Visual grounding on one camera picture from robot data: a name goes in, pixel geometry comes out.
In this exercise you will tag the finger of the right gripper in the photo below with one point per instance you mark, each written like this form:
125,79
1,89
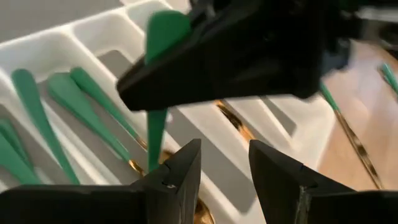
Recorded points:
202,68

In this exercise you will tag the white plastic cutlery tray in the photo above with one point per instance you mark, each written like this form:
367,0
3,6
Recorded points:
93,34

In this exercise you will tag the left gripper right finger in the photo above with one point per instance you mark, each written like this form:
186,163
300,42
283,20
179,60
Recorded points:
286,199

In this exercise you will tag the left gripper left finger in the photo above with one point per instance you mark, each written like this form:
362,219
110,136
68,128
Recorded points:
168,202

